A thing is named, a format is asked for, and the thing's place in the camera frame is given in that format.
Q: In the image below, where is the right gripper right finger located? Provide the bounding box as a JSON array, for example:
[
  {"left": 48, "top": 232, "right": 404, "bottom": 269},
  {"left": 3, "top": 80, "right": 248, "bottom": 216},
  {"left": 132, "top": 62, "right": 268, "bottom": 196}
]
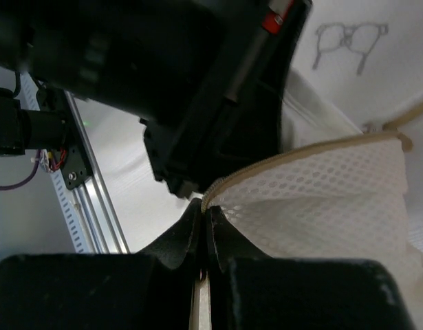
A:
[{"left": 206, "top": 207, "right": 414, "bottom": 329}]

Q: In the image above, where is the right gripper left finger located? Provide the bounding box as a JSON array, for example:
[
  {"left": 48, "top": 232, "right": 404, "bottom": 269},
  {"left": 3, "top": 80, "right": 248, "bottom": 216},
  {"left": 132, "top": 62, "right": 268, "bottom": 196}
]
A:
[{"left": 0, "top": 199, "right": 201, "bottom": 329}]

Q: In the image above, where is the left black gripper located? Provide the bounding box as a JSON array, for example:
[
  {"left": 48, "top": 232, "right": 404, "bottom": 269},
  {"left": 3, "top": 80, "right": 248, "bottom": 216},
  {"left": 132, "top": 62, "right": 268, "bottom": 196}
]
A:
[{"left": 0, "top": 1, "right": 312, "bottom": 198}]

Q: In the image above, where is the white round mesh laundry bag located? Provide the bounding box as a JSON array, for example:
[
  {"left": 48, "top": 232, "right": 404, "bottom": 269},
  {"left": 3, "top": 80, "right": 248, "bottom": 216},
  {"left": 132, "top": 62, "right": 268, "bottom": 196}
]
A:
[{"left": 202, "top": 1, "right": 423, "bottom": 300}]

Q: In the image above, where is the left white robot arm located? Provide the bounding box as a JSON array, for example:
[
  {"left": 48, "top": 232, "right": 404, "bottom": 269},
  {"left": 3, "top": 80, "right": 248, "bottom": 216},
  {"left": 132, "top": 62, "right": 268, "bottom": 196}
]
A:
[{"left": 0, "top": 1, "right": 312, "bottom": 198}]

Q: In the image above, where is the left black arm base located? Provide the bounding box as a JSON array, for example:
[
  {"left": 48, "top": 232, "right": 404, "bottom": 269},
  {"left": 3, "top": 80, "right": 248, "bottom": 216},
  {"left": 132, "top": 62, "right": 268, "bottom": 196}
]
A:
[{"left": 36, "top": 87, "right": 93, "bottom": 190}]

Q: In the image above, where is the aluminium mounting rail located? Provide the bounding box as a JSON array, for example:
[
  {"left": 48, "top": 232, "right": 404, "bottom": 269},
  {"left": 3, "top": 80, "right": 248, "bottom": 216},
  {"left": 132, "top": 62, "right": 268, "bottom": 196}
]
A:
[{"left": 65, "top": 91, "right": 130, "bottom": 254}]

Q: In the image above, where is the white slotted cable duct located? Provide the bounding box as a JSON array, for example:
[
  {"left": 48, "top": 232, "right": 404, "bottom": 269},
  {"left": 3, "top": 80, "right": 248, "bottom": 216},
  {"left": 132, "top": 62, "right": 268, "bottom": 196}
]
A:
[{"left": 21, "top": 73, "right": 91, "bottom": 254}]

